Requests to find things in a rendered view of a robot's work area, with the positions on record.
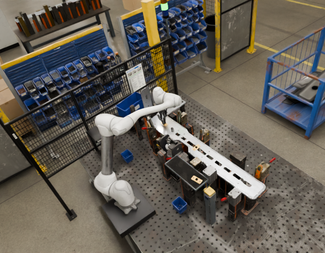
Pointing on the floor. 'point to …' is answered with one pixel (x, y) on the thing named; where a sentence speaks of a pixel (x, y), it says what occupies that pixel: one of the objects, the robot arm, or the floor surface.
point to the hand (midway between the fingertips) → (163, 121)
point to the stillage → (301, 90)
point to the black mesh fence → (87, 117)
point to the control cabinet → (2, 31)
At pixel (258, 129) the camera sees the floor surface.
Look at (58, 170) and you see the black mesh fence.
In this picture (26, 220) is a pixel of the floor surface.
